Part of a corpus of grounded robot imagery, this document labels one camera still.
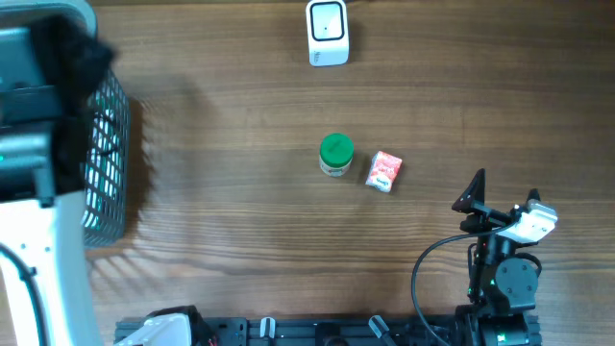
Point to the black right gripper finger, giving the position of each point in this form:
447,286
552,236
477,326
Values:
534,195
472,199

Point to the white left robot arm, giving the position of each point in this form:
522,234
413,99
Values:
43,263

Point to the white barcode scanner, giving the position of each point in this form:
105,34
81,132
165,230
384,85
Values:
327,32

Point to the red tissue pack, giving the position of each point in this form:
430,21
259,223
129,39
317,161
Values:
383,171

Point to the grey plastic basket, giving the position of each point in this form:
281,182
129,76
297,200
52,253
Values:
65,119

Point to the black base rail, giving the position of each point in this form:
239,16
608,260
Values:
239,331

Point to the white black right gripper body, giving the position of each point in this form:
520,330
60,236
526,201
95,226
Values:
481,224

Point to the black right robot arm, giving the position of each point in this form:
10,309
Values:
503,280

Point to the green lid jar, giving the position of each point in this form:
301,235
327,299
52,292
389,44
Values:
336,154

